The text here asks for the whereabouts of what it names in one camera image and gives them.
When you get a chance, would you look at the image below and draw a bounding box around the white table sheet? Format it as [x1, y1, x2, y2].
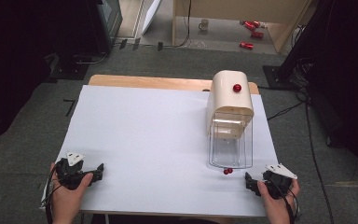
[53, 84, 280, 217]

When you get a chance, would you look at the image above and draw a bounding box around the long black floor cable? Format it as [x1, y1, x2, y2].
[266, 90, 336, 224]

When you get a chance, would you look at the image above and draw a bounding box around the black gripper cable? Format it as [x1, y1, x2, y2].
[44, 164, 62, 224]
[271, 181, 300, 224]

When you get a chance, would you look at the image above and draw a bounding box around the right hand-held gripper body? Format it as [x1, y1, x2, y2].
[262, 163, 299, 201]

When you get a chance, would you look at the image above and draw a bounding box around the grey mug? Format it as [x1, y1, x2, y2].
[198, 18, 211, 32]

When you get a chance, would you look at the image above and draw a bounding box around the clear plastic container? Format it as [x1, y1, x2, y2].
[207, 114, 255, 171]

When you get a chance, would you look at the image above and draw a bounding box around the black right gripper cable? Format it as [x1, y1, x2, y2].
[271, 181, 300, 224]

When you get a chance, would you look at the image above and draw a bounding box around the black stand base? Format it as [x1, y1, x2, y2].
[262, 64, 296, 91]
[47, 53, 90, 81]

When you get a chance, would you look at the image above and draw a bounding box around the light wooden shelf unit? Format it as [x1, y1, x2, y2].
[172, 0, 313, 54]

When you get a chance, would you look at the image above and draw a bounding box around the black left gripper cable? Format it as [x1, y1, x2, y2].
[44, 164, 62, 224]

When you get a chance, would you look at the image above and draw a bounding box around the dark curtain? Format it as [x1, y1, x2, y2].
[279, 0, 358, 181]
[0, 0, 102, 149]

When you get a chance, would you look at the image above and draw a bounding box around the cream dispenser with red knob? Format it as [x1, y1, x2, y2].
[205, 69, 255, 140]

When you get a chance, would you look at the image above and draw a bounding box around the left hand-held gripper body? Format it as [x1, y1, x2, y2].
[55, 151, 91, 191]

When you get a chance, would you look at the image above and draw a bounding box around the person's right hand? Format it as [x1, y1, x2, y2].
[256, 178, 302, 220]

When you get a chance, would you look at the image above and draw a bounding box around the black hanging cable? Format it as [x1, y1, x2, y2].
[163, 0, 193, 49]

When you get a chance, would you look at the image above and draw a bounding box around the person's left hand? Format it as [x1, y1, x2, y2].
[49, 161, 94, 217]

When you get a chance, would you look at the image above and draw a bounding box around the white leaning board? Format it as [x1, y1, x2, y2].
[141, 0, 163, 35]

